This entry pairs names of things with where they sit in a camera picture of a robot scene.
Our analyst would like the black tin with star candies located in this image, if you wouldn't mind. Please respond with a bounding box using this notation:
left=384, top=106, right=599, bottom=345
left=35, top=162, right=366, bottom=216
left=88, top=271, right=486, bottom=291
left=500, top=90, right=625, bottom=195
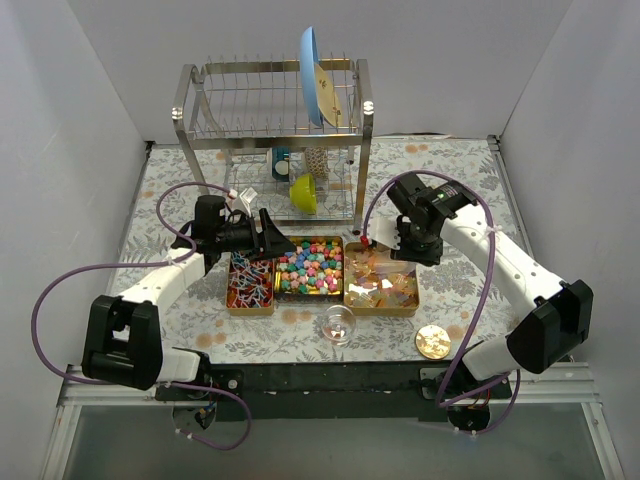
left=274, top=236, right=345, bottom=303

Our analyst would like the clear plastic jar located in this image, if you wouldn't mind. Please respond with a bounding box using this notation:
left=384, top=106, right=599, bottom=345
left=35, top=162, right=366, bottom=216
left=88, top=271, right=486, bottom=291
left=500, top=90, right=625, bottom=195
left=320, top=305, right=356, bottom=346

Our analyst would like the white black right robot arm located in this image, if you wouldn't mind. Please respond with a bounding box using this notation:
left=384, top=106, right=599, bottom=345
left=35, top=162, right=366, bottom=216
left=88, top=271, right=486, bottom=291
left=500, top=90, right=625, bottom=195
left=387, top=171, right=594, bottom=398

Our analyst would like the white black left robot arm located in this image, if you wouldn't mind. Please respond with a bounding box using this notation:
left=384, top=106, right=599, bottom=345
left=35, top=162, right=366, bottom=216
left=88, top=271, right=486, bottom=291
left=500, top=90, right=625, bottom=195
left=81, top=195, right=294, bottom=400

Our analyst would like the gold tin with popsicle candies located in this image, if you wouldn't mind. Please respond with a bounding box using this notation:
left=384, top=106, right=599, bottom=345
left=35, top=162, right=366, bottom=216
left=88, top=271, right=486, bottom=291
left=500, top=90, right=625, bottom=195
left=343, top=242, right=420, bottom=317

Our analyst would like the gold tin with lollipops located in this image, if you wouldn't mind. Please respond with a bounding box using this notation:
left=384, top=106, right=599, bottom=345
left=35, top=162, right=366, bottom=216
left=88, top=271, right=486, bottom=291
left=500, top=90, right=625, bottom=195
left=225, top=252, right=275, bottom=316

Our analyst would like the green bowl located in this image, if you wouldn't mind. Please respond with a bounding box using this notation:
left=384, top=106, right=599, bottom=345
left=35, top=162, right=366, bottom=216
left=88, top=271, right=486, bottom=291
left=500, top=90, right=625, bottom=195
left=289, top=173, right=317, bottom=215

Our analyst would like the teal white cup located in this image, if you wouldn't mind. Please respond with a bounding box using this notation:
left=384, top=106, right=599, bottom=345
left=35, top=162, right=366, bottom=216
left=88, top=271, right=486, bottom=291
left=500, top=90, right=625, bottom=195
left=271, top=147, right=290, bottom=182

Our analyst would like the patterned paper cup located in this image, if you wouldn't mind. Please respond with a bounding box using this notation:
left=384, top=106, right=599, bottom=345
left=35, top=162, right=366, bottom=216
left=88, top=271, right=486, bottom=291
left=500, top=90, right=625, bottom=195
left=304, top=147, right=329, bottom=180

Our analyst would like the gold jar lid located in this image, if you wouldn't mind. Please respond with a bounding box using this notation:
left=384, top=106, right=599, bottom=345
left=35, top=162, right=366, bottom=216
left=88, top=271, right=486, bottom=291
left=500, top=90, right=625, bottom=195
left=415, top=324, right=451, bottom=360

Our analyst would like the stainless steel dish rack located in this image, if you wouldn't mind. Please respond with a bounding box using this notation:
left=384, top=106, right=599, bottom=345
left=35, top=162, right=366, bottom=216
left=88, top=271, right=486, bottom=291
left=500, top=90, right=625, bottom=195
left=171, top=56, right=374, bottom=234

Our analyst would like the beige patterned plate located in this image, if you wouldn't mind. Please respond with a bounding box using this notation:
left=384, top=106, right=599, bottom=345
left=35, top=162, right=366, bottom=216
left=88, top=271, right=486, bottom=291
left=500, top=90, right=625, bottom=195
left=314, top=63, right=343, bottom=128

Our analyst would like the blue plate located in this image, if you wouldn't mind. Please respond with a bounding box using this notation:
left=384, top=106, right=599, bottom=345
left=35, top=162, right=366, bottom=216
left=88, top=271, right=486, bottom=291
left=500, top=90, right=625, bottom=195
left=299, top=26, right=324, bottom=127

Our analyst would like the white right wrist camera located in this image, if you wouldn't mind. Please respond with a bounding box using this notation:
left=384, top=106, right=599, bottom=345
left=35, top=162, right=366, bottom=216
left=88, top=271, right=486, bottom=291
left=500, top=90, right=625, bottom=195
left=360, top=217, right=400, bottom=251

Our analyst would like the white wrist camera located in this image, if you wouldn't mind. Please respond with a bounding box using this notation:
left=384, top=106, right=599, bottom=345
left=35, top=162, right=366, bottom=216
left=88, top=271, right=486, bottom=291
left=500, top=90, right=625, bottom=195
left=360, top=217, right=400, bottom=251
left=227, top=187, right=257, bottom=217

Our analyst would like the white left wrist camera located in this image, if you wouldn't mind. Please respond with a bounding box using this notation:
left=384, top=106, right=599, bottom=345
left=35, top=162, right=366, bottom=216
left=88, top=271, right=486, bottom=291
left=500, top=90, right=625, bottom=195
left=227, top=187, right=257, bottom=217

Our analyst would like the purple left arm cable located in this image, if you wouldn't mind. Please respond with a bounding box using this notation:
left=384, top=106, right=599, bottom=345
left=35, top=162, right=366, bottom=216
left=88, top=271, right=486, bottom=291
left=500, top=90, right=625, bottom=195
left=30, top=181, right=253, bottom=450

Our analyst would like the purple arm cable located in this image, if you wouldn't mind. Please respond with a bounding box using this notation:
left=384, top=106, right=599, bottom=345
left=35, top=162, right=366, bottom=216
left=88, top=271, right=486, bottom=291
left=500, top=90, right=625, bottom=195
left=361, top=169, right=522, bottom=435
left=30, top=181, right=253, bottom=450

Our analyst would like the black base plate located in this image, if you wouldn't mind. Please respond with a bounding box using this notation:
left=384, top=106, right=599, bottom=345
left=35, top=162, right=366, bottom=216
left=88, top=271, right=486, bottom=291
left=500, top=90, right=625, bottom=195
left=153, top=360, right=516, bottom=424

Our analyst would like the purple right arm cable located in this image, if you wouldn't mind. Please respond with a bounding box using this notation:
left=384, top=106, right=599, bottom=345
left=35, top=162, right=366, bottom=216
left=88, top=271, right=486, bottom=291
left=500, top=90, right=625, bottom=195
left=361, top=169, right=522, bottom=435

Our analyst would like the aluminium frame rail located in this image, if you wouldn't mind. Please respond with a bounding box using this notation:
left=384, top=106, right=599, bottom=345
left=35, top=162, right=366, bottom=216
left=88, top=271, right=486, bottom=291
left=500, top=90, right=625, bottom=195
left=43, top=362, right=625, bottom=479

